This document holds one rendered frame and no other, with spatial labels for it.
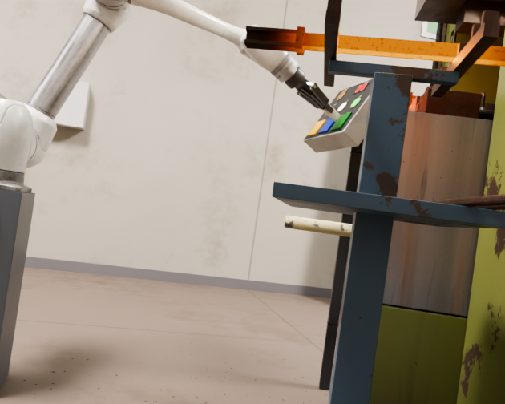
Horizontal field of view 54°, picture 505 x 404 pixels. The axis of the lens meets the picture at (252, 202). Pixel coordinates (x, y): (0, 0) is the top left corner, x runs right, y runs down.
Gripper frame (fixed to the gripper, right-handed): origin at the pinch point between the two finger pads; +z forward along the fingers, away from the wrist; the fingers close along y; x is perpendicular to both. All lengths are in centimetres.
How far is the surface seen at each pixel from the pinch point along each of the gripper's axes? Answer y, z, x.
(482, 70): 40, 19, 26
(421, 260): 68, 17, -43
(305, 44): 84, -36, -33
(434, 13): 42.8, -6.0, 23.7
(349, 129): 7.0, 6.8, -3.3
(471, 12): 55, -2, 22
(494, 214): 113, -10, -47
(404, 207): 108, -18, -53
